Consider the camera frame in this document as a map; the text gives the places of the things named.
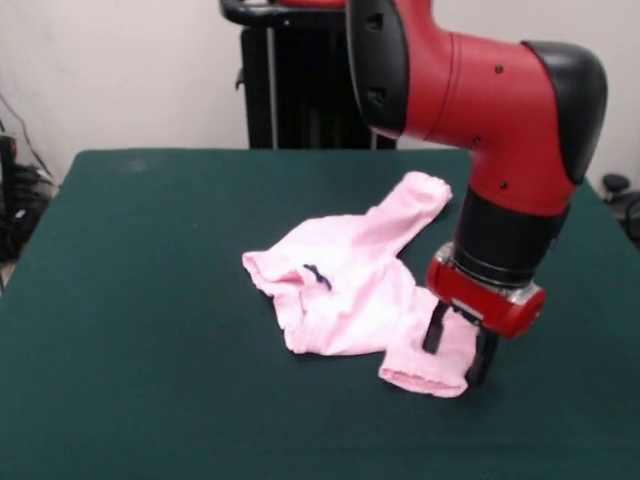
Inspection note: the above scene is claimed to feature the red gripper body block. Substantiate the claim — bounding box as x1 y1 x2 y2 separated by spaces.
425 242 547 341

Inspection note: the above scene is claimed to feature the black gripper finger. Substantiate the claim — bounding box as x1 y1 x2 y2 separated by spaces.
464 324 500 385
422 298 454 355

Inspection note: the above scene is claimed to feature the pink garment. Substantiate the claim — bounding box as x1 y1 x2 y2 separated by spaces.
242 171 476 400

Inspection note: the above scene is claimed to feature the black office chair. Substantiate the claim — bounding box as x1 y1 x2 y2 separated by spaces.
602 173 640 251

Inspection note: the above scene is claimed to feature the dark green table cloth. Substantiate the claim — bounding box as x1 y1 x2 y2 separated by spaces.
0 147 640 480

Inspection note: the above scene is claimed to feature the black device box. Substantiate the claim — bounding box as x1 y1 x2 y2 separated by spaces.
0 133 20 226

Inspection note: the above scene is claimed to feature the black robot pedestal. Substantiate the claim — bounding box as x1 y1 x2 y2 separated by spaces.
218 0 401 150

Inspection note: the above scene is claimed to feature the black cable bundle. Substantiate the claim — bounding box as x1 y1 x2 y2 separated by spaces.
9 162 57 204

